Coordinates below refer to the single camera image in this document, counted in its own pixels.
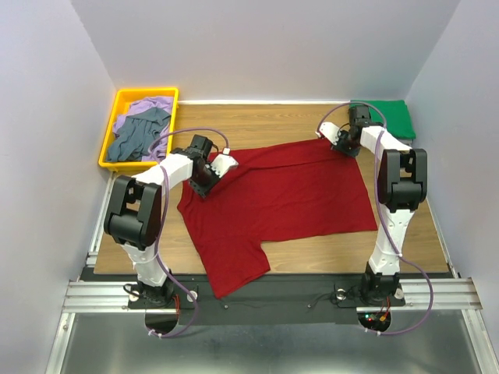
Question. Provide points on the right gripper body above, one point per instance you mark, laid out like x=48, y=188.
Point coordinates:
x=347, y=146

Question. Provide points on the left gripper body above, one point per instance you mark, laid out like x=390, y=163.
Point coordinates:
x=202, y=184

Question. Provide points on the red t shirt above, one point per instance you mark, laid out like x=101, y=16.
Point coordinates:
x=277, y=193

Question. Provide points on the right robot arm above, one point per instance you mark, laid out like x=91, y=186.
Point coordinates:
x=400, y=187

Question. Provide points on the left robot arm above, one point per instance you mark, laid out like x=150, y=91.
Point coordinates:
x=135, y=215

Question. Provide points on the folded green t shirt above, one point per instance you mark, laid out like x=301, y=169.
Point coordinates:
x=398, y=118

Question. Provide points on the lavender t shirt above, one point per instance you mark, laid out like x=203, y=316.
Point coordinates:
x=141, y=106

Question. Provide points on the grey-blue t shirt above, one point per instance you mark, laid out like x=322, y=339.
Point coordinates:
x=137, y=133

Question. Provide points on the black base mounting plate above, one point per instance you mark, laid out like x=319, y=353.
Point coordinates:
x=268, y=300

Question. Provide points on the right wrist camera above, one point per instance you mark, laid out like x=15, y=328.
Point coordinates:
x=329, y=131

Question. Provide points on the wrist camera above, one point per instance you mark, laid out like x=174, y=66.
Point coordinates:
x=222, y=164
x=329, y=131

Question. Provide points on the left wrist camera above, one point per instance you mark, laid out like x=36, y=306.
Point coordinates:
x=222, y=164

